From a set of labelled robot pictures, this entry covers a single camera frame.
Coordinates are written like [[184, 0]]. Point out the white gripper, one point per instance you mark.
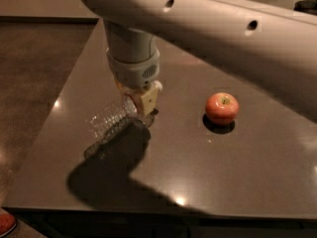
[[135, 72]]

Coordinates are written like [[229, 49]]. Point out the clear plastic water bottle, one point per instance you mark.
[[114, 118]]

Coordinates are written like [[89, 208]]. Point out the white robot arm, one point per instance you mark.
[[274, 48]]

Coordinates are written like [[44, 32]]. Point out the red apple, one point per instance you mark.
[[222, 108]]

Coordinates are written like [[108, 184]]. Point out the red shoe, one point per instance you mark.
[[7, 223]]

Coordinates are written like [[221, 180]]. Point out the snack jar with black lid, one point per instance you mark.
[[306, 6]]

